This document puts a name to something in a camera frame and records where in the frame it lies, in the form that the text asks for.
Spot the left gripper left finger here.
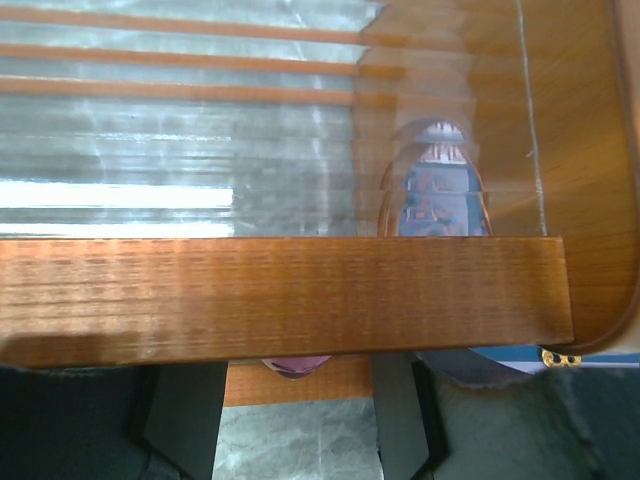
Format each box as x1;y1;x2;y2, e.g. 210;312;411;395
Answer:
1;362;228;479

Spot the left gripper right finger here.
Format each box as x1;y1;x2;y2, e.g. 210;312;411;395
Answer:
370;350;639;479

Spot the pink bear flower toy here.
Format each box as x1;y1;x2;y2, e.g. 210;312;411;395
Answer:
261;356;331;379

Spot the orange wooden two-tier shelf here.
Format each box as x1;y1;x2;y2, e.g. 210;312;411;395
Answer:
1;1;639;397

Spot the patterned blue pink placemat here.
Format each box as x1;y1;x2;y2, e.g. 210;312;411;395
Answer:
397;120;639;365

